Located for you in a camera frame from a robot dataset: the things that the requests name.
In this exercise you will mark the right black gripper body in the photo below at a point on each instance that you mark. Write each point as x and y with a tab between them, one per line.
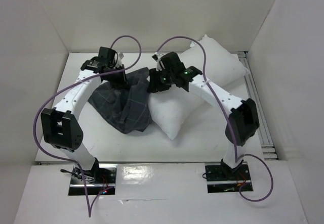
154	83

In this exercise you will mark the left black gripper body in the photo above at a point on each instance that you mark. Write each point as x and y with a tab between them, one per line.
113	69

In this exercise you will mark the dark grey checked pillowcase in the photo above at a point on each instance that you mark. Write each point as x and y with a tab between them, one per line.
126	109

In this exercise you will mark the white pillow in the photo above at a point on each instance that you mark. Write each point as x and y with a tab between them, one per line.
169	109

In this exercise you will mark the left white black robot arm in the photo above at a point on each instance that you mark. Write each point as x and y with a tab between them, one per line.
60	124

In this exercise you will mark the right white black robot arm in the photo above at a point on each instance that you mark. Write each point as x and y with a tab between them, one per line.
241	115

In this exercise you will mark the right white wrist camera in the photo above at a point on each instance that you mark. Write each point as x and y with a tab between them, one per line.
157	58

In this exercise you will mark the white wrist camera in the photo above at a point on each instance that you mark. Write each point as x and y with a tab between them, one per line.
118	59
157	58

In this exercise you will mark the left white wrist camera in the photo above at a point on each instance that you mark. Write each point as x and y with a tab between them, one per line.
118	59

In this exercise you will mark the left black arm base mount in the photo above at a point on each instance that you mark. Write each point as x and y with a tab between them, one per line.
103	182

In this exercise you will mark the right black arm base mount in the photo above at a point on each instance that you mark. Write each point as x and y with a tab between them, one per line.
219	182

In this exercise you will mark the aluminium rail at table edge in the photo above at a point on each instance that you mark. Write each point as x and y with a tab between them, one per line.
266	141

